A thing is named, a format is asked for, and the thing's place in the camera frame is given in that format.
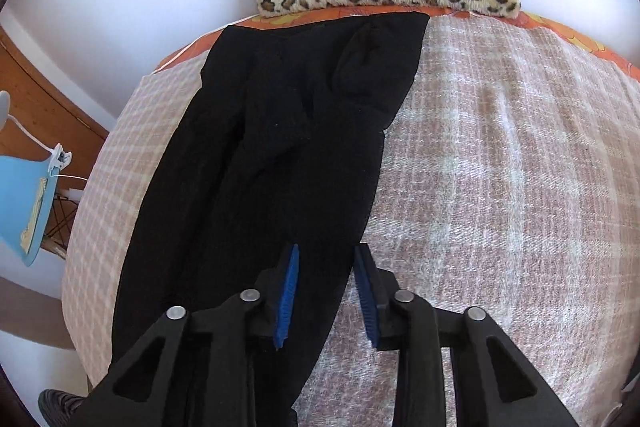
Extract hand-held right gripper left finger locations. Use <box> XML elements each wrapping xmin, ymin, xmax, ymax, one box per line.
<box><xmin>70</xmin><ymin>243</ymin><xmax>301</xmax><ymax>427</ymax></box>

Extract white cable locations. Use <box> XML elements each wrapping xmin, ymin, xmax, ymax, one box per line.
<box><xmin>7</xmin><ymin>114</ymin><xmax>91</xmax><ymax>182</ymax></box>

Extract blue round side table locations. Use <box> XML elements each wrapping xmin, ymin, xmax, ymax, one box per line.
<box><xmin>0</xmin><ymin>154</ymin><xmax>83</xmax><ymax>267</ymax></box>

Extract orange floral bed sheet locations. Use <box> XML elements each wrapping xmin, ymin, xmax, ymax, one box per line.
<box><xmin>155</xmin><ymin>4</ymin><xmax>640</xmax><ymax>82</ymax></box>

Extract black tights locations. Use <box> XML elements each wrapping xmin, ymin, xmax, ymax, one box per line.
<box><xmin>111</xmin><ymin>11</ymin><xmax>431</xmax><ymax>427</ymax></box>

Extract beige plaid blanket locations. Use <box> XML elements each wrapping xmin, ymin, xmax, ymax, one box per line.
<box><xmin>61</xmin><ymin>7</ymin><xmax>640</xmax><ymax>427</ymax></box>

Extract person's dark striped shoe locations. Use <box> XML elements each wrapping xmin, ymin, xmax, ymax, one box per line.
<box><xmin>39</xmin><ymin>389</ymin><xmax>86</xmax><ymax>427</ymax></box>

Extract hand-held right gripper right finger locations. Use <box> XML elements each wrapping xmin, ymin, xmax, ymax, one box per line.
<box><xmin>355</xmin><ymin>243</ymin><xmax>583</xmax><ymax>427</ymax></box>

